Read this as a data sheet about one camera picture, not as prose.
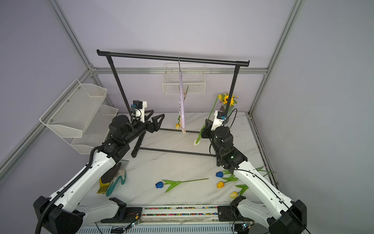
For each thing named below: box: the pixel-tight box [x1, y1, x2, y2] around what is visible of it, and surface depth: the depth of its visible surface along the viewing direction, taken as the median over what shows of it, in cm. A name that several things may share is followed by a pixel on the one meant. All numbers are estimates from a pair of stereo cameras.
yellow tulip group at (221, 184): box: [216, 175, 239, 189], surface depth 86 cm
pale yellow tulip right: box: [229, 184, 249, 199], surface depth 82 cm
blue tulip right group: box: [215, 170, 239, 181], surface depth 88 cm
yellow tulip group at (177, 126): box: [174, 115, 181, 130], surface depth 100 cm
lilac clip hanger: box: [178, 56, 187, 135], surface depth 56 cm
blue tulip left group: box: [155, 177, 209, 193], surface depth 84 cm
